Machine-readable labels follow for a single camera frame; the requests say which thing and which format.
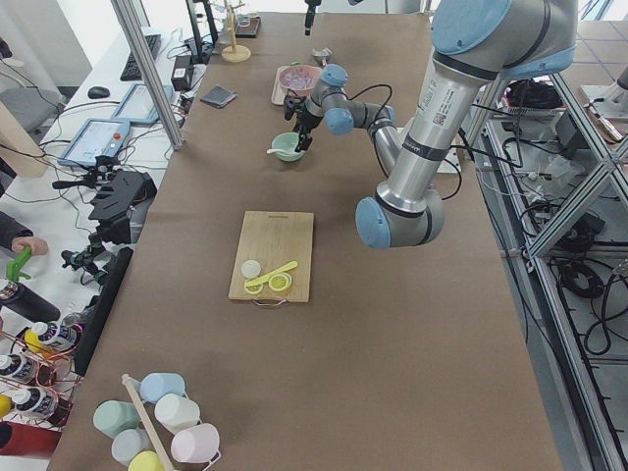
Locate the person hand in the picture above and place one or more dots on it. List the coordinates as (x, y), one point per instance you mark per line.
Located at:
(37, 246)

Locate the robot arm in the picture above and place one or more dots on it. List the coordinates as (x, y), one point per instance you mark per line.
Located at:
(475, 43)

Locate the aluminium frame post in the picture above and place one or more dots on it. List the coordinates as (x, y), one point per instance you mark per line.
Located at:
(129, 22)

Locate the mint green bowl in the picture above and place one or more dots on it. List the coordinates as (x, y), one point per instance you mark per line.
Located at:
(287, 140)

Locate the wooden mug tree stand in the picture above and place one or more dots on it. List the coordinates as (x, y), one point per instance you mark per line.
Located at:
(233, 52)

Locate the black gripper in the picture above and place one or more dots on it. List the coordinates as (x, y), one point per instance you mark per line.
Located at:
(305, 121)

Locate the yellow plastic knife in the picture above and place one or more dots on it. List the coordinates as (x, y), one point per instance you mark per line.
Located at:
(265, 278)

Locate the wooden cutting board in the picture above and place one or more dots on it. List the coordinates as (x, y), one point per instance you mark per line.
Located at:
(274, 239)

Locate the grey and purple cloth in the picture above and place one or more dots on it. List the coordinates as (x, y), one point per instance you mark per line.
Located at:
(218, 97)

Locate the bottle rack with bottles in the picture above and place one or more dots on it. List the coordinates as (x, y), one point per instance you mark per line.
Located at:
(37, 374)

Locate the white ceramic spoon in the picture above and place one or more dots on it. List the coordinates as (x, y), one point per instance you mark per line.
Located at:
(280, 150)

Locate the metal ice scoop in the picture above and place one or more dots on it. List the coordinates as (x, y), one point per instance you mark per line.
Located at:
(322, 56)

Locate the pink bowl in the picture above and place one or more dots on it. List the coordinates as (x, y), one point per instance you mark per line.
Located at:
(294, 81)

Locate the lemon slice stack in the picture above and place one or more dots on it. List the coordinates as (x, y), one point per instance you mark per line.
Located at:
(280, 282)

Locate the computer mouse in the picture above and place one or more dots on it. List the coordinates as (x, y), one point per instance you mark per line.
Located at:
(98, 92)

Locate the teach pendant tablet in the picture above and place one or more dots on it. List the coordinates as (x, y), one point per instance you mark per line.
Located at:
(136, 107)
(97, 137)

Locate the single lemon slice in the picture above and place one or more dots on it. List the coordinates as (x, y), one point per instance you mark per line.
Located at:
(254, 286)

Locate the cup rack with pastel cups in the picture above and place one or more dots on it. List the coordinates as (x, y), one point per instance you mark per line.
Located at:
(159, 427)

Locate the pile of clear ice cubes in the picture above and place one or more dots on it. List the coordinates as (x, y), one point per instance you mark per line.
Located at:
(300, 76)

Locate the cream rabbit tray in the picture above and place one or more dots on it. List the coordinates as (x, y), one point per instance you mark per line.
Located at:
(277, 94)

